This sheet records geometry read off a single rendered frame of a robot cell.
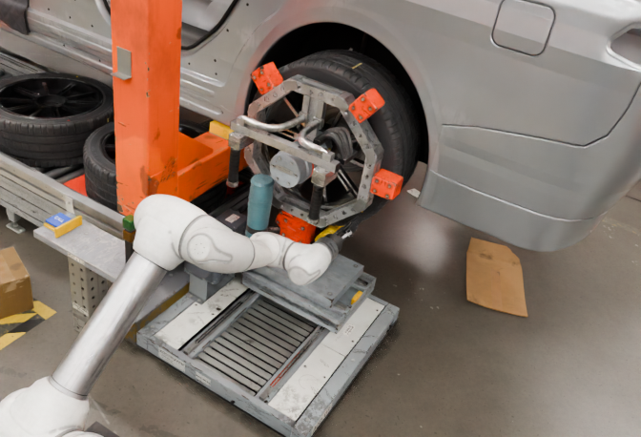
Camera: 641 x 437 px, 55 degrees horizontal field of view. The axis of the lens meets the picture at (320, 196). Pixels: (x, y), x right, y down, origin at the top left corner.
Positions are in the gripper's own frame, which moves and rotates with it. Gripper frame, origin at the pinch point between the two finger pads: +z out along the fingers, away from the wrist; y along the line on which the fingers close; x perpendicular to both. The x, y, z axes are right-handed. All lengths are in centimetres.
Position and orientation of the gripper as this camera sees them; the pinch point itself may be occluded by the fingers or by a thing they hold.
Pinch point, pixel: (354, 222)
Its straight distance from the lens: 231.6
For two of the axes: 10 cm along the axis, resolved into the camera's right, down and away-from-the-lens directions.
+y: 7.1, -3.3, -6.3
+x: -5.0, -8.6, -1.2
